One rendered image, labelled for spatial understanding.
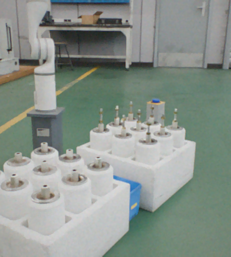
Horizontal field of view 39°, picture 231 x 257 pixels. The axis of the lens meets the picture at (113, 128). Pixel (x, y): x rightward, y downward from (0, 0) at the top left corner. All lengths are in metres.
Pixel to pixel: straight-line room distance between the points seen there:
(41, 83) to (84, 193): 0.71
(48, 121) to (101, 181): 0.59
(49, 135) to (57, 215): 0.73
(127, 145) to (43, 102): 0.46
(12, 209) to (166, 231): 0.54
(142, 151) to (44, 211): 0.53
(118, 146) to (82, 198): 0.43
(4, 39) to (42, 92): 3.40
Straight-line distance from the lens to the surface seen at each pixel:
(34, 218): 0.87
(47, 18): 5.84
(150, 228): 1.20
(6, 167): 1.09
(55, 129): 1.54
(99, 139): 1.37
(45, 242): 0.84
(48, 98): 1.52
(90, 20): 5.98
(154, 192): 1.25
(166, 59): 6.39
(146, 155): 1.25
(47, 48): 1.49
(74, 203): 0.94
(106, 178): 1.02
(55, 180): 1.01
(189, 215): 1.30
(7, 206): 0.94
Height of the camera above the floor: 0.67
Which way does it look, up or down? 17 degrees down
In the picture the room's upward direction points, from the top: 1 degrees clockwise
